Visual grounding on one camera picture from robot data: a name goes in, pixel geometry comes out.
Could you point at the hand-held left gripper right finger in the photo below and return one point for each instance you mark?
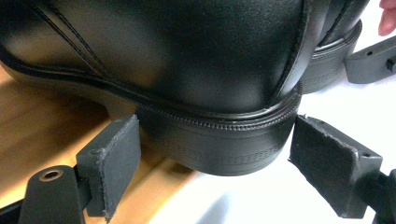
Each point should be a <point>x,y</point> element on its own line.
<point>327,165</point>

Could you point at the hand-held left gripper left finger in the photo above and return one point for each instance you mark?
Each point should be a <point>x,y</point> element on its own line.
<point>112,161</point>

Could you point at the black leather shoe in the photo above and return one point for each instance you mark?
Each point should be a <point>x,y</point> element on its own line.
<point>186,62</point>
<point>336,62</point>

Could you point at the wooden three-tier shoe rack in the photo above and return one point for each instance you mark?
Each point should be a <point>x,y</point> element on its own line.
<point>37,130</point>

